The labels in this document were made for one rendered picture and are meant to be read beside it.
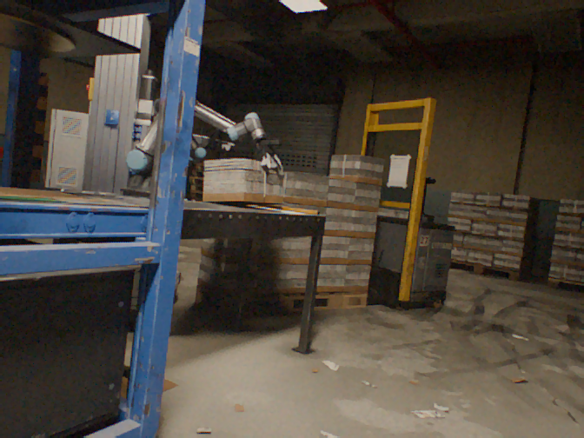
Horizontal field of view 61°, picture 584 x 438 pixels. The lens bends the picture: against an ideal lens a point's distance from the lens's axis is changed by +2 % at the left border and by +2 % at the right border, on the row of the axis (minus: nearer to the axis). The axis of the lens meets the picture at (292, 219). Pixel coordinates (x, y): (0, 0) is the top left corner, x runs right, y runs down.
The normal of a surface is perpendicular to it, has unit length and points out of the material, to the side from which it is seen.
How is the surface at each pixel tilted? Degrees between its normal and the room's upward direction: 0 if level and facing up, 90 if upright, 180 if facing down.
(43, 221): 90
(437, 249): 90
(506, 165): 90
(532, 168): 90
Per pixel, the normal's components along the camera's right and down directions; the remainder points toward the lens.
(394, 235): -0.80, -0.07
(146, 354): -0.53, -0.02
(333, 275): 0.58, 0.11
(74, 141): 0.10, 0.07
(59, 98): 0.84, 0.13
